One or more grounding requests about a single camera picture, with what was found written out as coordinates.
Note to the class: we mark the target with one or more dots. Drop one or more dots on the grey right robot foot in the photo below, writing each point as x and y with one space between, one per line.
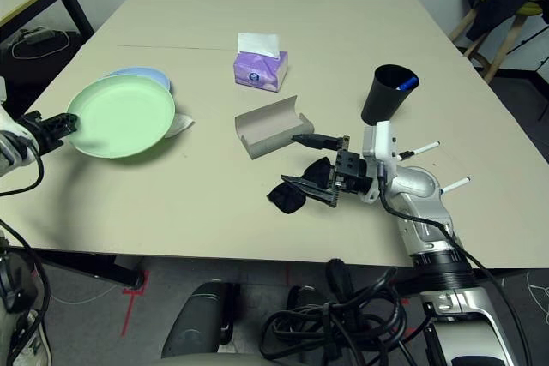
304 297

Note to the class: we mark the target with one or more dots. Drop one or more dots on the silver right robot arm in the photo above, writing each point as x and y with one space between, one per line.
433 216

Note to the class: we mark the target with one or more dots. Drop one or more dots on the black sunglasses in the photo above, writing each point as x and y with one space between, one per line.
287 201

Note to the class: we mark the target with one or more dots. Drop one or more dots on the black cup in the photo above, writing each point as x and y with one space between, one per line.
379 100

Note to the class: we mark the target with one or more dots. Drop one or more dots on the grey robot foot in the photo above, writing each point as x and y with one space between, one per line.
304 297
197 319

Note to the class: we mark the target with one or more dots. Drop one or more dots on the white tissue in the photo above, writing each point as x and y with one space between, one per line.
183 122

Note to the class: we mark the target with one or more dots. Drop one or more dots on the black table base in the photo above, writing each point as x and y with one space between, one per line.
94 269

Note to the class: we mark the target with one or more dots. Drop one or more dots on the light blue plate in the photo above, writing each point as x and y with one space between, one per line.
150 73

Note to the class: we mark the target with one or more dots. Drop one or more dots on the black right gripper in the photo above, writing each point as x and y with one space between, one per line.
354 173

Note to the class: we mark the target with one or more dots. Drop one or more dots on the white marker black cap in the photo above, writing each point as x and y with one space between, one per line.
422 149

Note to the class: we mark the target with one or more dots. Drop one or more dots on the grey power strip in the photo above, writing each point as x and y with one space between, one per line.
36 35

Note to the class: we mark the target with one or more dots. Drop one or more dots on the wooden stool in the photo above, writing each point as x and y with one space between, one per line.
504 40

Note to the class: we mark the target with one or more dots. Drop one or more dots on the purple tissue pack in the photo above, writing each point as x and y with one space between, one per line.
257 70

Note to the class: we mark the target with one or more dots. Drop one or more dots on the light green plate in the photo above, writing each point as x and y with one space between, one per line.
124 117

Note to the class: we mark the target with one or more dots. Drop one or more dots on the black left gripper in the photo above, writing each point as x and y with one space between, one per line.
38 130

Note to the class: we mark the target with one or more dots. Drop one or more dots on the grey glasses case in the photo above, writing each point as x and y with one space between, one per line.
266 124

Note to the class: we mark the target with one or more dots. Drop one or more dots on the grey left robot foot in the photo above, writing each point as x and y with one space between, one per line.
197 319

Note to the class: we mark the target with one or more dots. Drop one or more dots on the white marker blue cap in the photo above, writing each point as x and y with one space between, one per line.
456 184

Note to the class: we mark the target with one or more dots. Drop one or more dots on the beige robot torso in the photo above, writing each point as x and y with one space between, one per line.
214 361

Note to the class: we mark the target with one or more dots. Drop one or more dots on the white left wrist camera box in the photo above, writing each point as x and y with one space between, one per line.
2 89

